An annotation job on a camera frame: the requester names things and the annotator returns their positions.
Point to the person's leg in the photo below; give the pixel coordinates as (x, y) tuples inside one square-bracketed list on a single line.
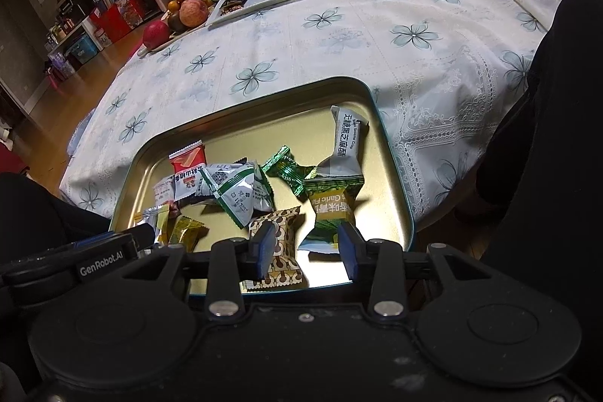
[(541, 147), (33, 213)]

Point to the silver yellow snack packet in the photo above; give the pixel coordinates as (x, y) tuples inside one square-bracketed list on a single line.
[(153, 218)]

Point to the shiny green candy packet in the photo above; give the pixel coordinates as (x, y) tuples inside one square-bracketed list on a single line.
[(285, 169)]

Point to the dark red apple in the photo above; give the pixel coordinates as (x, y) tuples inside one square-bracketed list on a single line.
[(155, 33)]

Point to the olive green snack packet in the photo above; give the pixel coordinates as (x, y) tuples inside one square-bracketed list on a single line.
[(329, 204)]

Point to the dark brown fruit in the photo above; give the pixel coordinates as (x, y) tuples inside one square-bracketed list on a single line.
[(175, 20)]

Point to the small red white packet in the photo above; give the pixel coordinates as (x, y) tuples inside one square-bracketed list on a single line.
[(164, 191)]

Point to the pale blue plastic sheet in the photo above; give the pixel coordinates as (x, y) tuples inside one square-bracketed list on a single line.
[(77, 133)]

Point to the metal tin with teal rim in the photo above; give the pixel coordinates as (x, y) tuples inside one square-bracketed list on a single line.
[(301, 133)]

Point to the white green snack packet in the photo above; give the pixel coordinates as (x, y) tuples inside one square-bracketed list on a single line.
[(235, 190)]

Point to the person's right leg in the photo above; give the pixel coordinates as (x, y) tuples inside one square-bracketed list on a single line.
[(541, 147)]

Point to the pale yellow tray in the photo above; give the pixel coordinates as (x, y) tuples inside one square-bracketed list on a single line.
[(181, 33)]

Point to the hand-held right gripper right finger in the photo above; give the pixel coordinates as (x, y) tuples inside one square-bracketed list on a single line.
[(348, 251)]

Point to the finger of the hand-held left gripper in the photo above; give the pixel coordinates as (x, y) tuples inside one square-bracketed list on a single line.
[(145, 238)]

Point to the plain white snack packet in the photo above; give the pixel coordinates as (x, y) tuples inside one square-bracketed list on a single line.
[(346, 138)]

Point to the blue storage bin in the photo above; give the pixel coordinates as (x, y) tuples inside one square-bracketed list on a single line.
[(82, 49)]

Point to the pale red apple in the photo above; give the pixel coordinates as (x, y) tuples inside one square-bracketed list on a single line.
[(193, 13)]

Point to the red white snack packet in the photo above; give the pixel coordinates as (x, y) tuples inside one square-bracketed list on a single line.
[(188, 159)]

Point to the white floral tablecloth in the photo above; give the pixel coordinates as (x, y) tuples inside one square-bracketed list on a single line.
[(353, 53)]

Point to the person's left leg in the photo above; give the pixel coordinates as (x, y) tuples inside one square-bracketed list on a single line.
[(33, 213)]

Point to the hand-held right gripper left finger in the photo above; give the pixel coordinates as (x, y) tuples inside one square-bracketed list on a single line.
[(264, 249)]

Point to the brown patterned snack packet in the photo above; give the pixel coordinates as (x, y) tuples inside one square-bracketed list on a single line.
[(285, 237)]

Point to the red storage box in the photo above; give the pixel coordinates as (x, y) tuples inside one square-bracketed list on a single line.
[(113, 18)]

